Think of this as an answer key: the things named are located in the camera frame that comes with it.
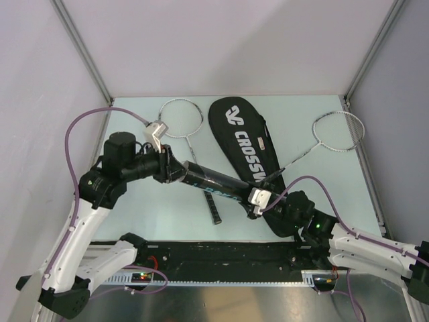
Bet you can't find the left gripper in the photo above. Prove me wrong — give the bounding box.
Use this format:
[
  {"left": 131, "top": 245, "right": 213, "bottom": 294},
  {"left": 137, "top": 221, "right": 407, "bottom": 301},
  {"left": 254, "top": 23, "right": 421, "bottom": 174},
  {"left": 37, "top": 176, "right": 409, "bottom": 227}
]
[{"left": 122, "top": 141, "right": 190, "bottom": 184}]

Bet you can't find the black shuttlecock tube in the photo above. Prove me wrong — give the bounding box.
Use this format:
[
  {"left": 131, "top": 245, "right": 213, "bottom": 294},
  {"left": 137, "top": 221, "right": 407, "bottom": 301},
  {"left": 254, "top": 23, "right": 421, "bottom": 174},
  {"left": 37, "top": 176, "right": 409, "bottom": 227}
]
[{"left": 180, "top": 161, "right": 253, "bottom": 203}]

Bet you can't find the black racket bag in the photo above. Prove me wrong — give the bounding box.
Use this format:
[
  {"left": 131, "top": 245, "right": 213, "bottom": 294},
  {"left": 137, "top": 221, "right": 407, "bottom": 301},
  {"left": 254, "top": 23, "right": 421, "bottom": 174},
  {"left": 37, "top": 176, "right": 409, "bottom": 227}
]
[{"left": 208, "top": 96, "right": 300, "bottom": 238}]

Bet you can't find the badminton racket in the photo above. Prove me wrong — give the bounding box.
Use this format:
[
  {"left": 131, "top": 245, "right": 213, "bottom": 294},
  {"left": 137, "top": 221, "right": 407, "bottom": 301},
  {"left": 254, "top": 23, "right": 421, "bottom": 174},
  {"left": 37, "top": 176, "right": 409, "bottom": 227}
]
[
  {"left": 157, "top": 98, "right": 222, "bottom": 225},
  {"left": 263, "top": 111, "right": 365, "bottom": 182}
]

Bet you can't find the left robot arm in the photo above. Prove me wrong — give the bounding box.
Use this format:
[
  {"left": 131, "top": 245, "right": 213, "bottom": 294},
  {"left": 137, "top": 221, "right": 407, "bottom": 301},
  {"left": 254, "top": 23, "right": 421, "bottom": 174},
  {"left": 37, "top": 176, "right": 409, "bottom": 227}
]
[{"left": 9, "top": 132, "right": 186, "bottom": 321}]

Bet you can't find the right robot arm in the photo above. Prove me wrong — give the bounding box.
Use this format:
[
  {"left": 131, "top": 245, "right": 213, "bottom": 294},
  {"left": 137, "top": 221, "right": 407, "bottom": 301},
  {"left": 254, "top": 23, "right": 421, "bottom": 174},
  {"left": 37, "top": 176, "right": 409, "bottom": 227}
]
[{"left": 244, "top": 189, "right": 428, "bottom": 304}]

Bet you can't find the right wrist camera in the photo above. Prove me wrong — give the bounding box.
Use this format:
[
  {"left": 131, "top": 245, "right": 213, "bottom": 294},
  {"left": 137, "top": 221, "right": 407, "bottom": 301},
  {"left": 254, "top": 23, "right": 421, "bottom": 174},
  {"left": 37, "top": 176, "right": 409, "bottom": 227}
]
[{"left": 247, "top": 188, "right": 271, "bottom": 217}]

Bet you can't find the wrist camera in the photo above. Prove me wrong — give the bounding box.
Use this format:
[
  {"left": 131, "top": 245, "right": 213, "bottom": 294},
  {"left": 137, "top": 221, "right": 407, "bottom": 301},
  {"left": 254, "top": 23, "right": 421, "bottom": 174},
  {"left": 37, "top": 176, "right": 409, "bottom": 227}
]
[
  {"left": 247, "top": 188, "right": 271, "bottom": 217},
  {"left": 143, "top": 120, "right": 168, "bottom": 153}
]

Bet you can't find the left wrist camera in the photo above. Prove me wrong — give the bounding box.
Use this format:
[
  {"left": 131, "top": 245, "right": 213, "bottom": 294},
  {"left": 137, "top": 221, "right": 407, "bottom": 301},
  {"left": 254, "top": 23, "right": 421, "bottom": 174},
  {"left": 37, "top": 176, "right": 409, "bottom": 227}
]
[{"left": 143, "top": 120, "right": 168, "bottom": 153}]

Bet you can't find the white slotted cable duct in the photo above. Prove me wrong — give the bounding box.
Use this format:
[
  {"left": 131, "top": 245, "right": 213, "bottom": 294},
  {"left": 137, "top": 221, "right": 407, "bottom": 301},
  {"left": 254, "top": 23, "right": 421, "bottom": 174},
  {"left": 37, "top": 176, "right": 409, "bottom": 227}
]
[{"left": 103, "top": 270, "right": 337, "bottom": 288}]

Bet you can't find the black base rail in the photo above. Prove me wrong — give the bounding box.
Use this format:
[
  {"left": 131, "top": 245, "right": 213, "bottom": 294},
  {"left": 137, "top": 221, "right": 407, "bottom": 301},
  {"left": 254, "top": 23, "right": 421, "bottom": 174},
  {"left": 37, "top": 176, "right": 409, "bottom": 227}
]
[{"left": 134, "top": 241, "right": 332, "bottom": 278}]

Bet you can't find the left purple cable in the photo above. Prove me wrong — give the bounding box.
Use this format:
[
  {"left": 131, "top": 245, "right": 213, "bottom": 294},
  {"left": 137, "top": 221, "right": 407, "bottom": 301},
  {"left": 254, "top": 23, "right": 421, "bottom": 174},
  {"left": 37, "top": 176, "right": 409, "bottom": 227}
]
[{"left": 42, "top": 107, "right": 150, "bottom": 276}]

